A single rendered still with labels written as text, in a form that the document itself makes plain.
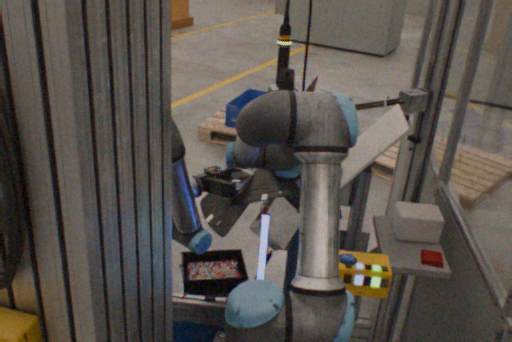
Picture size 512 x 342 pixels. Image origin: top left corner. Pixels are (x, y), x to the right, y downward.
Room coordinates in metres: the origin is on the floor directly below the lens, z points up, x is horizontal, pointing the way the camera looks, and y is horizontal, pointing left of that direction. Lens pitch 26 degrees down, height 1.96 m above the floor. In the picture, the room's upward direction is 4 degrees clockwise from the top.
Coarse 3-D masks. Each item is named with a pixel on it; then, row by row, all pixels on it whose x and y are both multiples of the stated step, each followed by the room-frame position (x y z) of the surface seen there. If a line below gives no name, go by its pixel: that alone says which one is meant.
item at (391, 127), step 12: (396, 108) 1.85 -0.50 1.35; (384, 120) 1.84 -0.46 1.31; (396, 120) 1.76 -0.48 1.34; (372, 132) 1.83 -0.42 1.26; (384, 132) 1.75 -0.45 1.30; (396, 132) 1.67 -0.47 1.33; (408, 132) 1.63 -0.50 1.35; (360, 144) 1.81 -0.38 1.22; (372, 144) 1.73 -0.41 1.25; (384, 144) 1.66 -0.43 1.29; (348, 156) 1.80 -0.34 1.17; (360, 156) 1.72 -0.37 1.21; (372, 156) 1.65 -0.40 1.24; (348, 168) 1.71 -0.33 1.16; (360, 168) 1.64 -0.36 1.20; (348, 180) 1.64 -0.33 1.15
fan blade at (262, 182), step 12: (264, 168) 1.61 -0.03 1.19; (252, 180) 1.53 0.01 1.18; (264, 180) 1.52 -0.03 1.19; (276, 180) 1.52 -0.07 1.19; (288, 180) 1.52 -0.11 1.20; (240, 192) 1.48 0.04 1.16; (252, 192) 1.45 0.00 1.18; (264, 192) 1.44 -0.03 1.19; (276, 192) 1.43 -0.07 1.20; (288, 192) 1.41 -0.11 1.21; (240, 204) 1.41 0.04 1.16
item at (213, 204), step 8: (208, 200) 1.73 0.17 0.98; (216, 200) 1.70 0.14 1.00; (224, 200) 1.68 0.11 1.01; (232, 200) 1.67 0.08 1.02; (208, 208) 1.70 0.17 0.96; (216, 208) 1.68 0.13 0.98; (224, 208) 1.66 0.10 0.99; (232, 208) 1.65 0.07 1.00; (240, 208) 1.64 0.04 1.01; (208, 216) 1.67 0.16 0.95; (216, 216) 1.65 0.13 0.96; (224, 216) 1.64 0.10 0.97; (232, 216) 1.62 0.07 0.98; (208, 224) 1.64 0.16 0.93; (224, 224) 1.61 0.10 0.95; (232, 224) 1.60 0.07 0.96; (216, 232) 1.60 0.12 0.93; (224, 232) 1.58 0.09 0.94
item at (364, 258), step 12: (348, 252) 1.31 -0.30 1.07; (360, 252) 1.32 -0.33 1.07; (372, 264) 1.26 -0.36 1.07; (384, 264) 1.27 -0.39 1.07; (372, 276) 1.22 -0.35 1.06; (384, 276) 1.22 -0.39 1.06; (348, 288) 1.23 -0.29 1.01; (360, 288) 1.22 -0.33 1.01; (372, 288) 1.22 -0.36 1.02; (384, 288) 1.22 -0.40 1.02
